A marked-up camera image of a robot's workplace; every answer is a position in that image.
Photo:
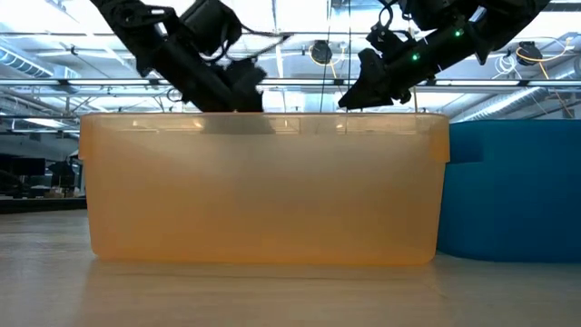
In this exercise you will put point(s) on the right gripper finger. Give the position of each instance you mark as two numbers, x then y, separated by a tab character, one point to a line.
372	91

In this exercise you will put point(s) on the orange translucent plastic bin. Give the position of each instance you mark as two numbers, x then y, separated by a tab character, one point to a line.
263	191

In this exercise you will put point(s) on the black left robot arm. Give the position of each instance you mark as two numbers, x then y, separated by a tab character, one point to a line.
136	27

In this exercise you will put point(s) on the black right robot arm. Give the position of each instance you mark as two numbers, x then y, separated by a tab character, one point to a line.
499	18

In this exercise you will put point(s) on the long ceiling light bar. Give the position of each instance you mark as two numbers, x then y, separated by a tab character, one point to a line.
308	82

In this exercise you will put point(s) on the teal plastic bin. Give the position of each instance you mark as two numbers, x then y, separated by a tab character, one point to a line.
513	191

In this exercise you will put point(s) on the dark background desks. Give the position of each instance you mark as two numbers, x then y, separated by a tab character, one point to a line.
27	177

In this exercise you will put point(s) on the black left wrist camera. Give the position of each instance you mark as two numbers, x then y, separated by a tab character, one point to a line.
211	25

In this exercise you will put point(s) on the silver ventilation duct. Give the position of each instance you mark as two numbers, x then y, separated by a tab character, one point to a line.
27	63
508	102

